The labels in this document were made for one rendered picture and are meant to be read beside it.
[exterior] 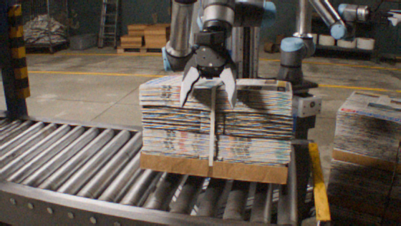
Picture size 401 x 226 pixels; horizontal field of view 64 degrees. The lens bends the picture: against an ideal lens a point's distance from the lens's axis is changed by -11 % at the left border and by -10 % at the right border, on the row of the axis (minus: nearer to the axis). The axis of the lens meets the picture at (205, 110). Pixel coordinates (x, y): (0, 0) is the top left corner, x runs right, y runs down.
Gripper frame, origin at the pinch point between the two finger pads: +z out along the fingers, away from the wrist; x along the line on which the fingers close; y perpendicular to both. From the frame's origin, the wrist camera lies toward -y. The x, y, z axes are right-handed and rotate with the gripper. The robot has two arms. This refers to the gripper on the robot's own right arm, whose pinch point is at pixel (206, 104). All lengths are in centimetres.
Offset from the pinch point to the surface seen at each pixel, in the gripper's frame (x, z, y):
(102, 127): 49, -2, 45
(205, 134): 2.0, 4.5, 10.8
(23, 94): 103, -17, 56
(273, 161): -14.9, 9.6, 12.8
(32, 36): 548, -298, 510
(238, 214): -8.0, 22.8, 11.7
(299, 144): -23, -2, 47
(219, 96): -1.5, -3.8, 5.8
